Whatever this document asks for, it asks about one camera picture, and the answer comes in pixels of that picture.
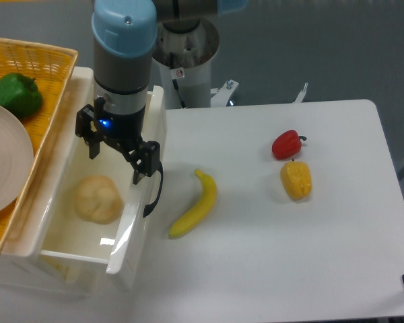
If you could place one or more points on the green bell pepper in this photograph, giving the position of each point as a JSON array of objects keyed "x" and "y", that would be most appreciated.
[{"x": 19, "y": 94}]

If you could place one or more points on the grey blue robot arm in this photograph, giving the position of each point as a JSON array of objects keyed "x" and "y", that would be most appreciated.
[{"x": 129, "y": 36}]

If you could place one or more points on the white upper drawer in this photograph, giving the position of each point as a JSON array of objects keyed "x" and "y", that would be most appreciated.
[{"x": 67, "y": 238}]

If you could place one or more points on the red bell pepper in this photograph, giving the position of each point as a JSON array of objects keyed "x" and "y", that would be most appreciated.
[{"x": 287, "y": 144}]

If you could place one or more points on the yellow banana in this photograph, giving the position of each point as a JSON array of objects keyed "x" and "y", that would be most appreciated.
[{"x": 194, "y": 216}]

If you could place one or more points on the white table bracket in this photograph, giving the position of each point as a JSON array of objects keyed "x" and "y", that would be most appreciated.
[{"x": 223, "y": 96}]

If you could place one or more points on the yellow bell pepper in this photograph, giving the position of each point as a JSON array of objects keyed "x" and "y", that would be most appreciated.
[{"x": 296, "y": 179}]

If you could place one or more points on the yellow woven basket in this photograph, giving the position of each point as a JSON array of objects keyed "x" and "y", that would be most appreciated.
[{"x": 33, "y": 77}]

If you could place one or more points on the pale pink plate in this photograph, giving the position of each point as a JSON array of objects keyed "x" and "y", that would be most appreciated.
[{"x": 16, "y": 157}]

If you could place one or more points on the white drawer cabinet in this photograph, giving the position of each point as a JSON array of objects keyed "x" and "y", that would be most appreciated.
[{"x": 21, "y": 263}]

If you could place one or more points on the round knotted bread roll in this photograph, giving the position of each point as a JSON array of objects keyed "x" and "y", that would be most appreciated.
[{"x": 97, "y": 199}]

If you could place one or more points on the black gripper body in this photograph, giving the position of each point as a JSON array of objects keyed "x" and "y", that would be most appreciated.
[{"x": 121, "y": 132}]

